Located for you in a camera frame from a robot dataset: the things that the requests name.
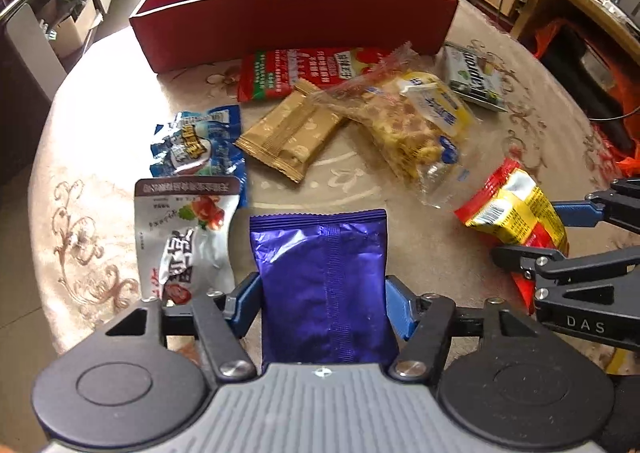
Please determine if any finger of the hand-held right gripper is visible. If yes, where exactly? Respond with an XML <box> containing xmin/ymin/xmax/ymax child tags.
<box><xmin>492</xmin><ymin>245</ymin><xmax>640</xmax><ymax>285</ymax></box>
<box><xmin>551</xmin><ymin>177</ymin><xmax>640</xmax><ymax>229</ymax></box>

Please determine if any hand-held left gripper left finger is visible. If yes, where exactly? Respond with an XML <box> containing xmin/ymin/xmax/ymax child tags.
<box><xmin>105</xmin><ymin>275</ymin><xmax>264</xmax><ymax>382</ymax></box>

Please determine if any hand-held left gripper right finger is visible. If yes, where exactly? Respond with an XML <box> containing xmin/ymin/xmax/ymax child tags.
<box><xmin>384</xmin><ymin>275</ymin><xmax>545</xmax><ymax>382</ymax></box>

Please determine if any red yellow snack packet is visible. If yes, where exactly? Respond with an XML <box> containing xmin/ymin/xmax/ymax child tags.
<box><xmin>454</xmin><ymin>158</ymin><xmax>571</xmax><ymax>310</ymax></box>

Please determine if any purple foil snack packet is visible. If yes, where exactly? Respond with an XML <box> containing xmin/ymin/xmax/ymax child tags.
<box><xmin>248</xmin><ymin>209</ymin><xmax>402</xmax><ymax>375</ymax></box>

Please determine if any green white snack packet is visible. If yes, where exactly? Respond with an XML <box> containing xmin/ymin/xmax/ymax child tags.
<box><xmin>442</xmin><ymin>42</ymin><xmax>509</xmax><ymax>113</ymax></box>

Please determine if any gold snack packet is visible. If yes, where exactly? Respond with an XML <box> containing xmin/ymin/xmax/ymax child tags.
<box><xmin>235</xmin><ymin>79</ymin><xmax>350</xmax><ymax>184</ymax></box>

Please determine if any clear bag of yellow crackers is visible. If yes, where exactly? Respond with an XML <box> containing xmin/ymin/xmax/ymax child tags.
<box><xmin>307</xmin><ymin>42</ymin><xmax>476</xmax><ymax>209</ymax></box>

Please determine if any red cardboard box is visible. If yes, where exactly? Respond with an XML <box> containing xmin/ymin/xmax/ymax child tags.
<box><xmin>129</xmin><ymin>0</ymin><xmax>460</xmax><ymax>74</ymax></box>

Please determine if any beige floral tablecloth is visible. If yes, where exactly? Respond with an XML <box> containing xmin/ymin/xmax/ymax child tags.
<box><xmin>29</xmin><ymin>0</ymin><xmax>640</xmax><ymax>384</ymax></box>

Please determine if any blue snack packet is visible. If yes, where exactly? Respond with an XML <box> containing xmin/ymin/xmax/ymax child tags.
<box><xmin>150</xmin><ymin>104</ymin><xmax>249</xmax><ymax>209</ymax></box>

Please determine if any long red snack packet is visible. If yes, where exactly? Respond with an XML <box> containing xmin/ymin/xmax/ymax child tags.
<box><xmin>236</xmin><ymin>47</ymin><xmax>401</xmax><ymax>103</ymax></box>

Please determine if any open cardboard box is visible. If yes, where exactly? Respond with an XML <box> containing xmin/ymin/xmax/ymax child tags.
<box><xmin>49</xmin><ymin>0</ymin><xmax>104</xmax><ymax>60</ymax></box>

